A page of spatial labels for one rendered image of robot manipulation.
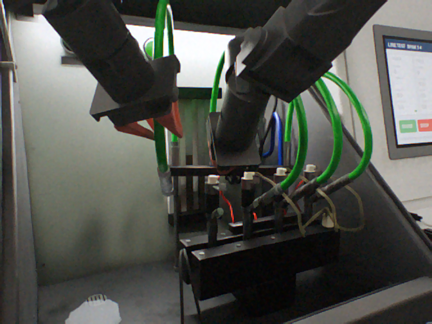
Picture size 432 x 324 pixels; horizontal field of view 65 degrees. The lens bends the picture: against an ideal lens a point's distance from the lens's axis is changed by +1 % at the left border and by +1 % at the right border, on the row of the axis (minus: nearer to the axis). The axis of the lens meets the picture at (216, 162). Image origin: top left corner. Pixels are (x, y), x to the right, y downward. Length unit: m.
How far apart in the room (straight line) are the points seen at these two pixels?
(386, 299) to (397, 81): 0.58
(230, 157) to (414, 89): 0.69
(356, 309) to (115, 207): 0.58
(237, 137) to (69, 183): 0.50
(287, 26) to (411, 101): 0.71
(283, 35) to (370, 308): 0.41
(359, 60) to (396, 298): 0.55
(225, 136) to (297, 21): 0.19
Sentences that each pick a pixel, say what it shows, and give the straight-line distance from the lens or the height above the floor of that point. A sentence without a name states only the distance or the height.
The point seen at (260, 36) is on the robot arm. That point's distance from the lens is 0.38.
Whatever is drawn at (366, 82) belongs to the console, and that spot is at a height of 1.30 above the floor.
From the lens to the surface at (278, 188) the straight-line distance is 0.58.
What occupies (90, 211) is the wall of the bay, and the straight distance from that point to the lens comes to 0.88.
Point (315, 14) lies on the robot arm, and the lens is 0.36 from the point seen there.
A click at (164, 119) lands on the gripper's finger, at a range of 0.38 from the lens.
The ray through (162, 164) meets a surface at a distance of 0.46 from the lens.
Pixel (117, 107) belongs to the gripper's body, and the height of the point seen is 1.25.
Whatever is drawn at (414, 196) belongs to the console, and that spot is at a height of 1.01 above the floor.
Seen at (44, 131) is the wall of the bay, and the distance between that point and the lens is 0.84.
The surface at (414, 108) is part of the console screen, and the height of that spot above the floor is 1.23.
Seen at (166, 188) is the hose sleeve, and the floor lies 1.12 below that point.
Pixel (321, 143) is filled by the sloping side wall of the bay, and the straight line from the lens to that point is 0.84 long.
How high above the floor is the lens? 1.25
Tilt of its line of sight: 10 degrees down
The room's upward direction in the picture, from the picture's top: straight up
